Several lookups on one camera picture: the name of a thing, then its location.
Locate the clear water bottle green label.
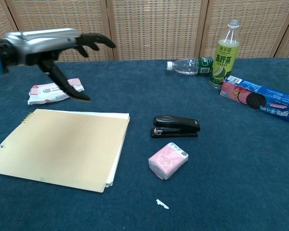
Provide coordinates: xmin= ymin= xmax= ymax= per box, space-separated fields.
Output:
xmin=166 ymin=57 xmax=214 ymax=77

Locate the blue table cloth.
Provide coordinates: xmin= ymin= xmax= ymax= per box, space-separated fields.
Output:
xmin=0 ymin=57 xmax=289 ymax=231

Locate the pink white wet wipes pack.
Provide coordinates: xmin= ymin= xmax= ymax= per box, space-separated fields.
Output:
xmin=27 ymin=77 xmax=85 ymax=106

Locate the blue sandwich cookie box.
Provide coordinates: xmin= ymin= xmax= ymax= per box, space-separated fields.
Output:
xmin=220 ymin=75 xmax=289 ymax=123

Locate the pink pocket tissue pack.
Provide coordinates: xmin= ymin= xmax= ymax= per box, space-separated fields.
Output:
xmin=148 ymin=142 xmax=189 ymax=180

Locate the tan spiral notebook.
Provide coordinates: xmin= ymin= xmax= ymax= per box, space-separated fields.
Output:
xmin=0 ymin=108 xmax=131 ymax=193

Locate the green lemon tea bottle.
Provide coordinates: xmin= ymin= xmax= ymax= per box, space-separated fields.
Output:
xmin=209 ymin=19 xmax=240 ymax=90

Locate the black stapler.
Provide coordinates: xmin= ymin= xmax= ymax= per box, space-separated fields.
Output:
xmin=150 ymin=115 xmax=201 ymax=139

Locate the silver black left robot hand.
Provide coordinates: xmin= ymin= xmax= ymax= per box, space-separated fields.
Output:
xmin=3 ymin=27 xmax=117 ymax=102

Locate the white paper scrap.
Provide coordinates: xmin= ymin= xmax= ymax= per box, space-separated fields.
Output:
xmin=155 ymin=198 xmax=170 ymax=210

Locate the woven wooden folding screen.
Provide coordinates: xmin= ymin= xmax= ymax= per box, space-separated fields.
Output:
xmin=0 ymin=0 xmax=289 ymax=71

